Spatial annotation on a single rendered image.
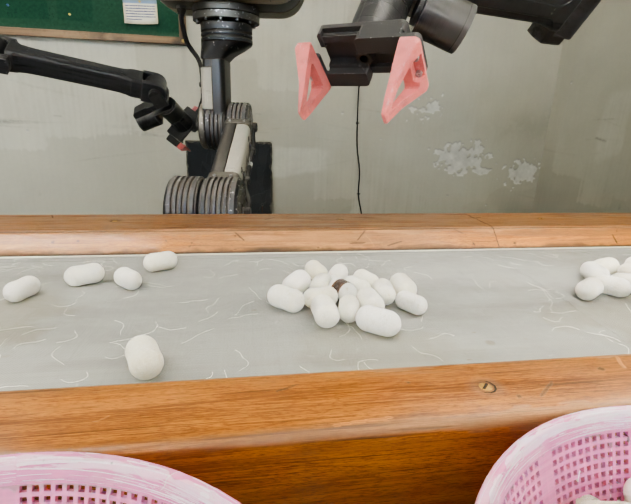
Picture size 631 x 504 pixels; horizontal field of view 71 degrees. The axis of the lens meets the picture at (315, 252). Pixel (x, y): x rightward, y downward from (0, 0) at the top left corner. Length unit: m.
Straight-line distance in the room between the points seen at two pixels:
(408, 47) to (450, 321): 0.26
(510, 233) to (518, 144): 2.30
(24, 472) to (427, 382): 0.20
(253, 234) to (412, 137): 2.13
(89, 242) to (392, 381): 0.42
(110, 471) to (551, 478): 0.20
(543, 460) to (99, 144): 2.42
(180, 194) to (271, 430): 0.60
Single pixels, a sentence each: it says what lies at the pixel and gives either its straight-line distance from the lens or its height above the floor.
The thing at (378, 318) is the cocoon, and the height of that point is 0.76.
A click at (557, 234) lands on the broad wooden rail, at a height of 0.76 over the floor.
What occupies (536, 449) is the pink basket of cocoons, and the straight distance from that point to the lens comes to 0.24.
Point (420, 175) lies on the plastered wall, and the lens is 2.68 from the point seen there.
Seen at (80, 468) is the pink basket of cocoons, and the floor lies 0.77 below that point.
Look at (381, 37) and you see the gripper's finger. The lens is 0.50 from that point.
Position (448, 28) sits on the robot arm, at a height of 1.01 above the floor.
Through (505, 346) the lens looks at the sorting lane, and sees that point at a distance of 0.38.
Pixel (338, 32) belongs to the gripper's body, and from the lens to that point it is 0.54.
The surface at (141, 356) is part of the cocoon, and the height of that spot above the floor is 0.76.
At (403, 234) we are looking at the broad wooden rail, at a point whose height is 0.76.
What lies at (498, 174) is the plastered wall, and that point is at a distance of 2.92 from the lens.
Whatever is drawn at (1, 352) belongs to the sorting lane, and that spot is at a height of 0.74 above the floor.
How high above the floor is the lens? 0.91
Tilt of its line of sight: 18 degrees down
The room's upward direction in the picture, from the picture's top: 2 degrees clockwise
